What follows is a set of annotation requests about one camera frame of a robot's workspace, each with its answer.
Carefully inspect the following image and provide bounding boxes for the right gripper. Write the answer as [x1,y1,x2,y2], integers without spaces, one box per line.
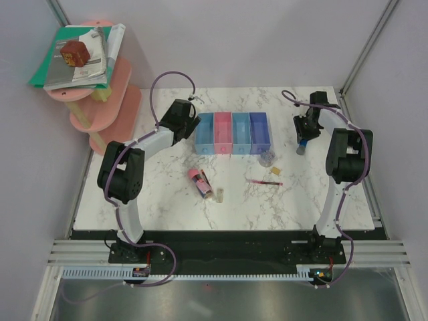
[293,113,320,144]

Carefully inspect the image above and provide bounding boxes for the clear jar of paper clips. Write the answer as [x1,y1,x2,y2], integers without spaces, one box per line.
[259,150,276,167]

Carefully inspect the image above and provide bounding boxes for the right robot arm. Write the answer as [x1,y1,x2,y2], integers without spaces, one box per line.
[294,91,373,263]

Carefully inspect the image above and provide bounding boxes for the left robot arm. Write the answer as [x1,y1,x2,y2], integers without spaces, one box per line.
[97,99,201,263]

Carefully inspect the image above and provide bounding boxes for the light blue drawer box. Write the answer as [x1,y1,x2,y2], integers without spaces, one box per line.
[195,112,215,155]

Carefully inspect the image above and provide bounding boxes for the pink drawer box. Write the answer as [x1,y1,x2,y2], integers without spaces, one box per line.
[214,112,233,154]

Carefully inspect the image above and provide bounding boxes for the purple drawer box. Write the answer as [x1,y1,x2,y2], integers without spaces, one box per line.
[249,112,271,154]

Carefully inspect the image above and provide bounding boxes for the yellow eraser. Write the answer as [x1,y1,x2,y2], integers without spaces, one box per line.
[271,167,281,175]

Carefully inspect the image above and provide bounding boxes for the pink glue stick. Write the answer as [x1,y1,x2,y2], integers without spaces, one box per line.
[188,169,205,193]

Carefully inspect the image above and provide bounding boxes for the sky blue drawer box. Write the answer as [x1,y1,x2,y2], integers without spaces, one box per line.
[232,112,251,154]

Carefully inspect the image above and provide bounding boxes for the pink tiered shelf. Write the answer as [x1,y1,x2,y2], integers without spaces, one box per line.
[45,21,142,154]

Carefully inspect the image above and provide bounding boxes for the red pen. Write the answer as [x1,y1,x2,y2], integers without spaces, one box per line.
[247,179,283,186]

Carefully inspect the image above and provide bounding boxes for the small clear ruler case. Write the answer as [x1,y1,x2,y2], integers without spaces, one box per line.
[216,188,224,203]

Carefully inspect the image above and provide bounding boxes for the red brown cube box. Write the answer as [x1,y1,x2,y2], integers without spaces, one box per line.
[60,40,90,68]

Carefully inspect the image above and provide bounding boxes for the grey manual booklet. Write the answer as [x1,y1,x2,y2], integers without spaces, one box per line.
[43,31,107,90]

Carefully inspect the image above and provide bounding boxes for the green folder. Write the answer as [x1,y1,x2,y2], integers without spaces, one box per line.
[29,25,113,91]

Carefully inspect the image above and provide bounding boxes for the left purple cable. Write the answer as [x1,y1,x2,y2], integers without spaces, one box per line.
[62,71,197,305]

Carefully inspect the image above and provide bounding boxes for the purple cable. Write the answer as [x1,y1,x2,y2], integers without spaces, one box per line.
[281,89,372,290]
[62,71,197,305]

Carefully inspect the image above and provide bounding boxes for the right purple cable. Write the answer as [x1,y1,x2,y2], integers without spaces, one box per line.
[281,89,372,290]

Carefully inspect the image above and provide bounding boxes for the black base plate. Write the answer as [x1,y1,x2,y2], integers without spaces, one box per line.
[70,229,389,277]

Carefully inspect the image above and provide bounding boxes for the aluminium rail frame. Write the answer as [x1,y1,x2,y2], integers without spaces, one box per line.
[35,143,416,320]

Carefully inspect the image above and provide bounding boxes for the white cable duct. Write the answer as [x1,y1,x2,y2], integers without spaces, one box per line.
[62,266,332,282]

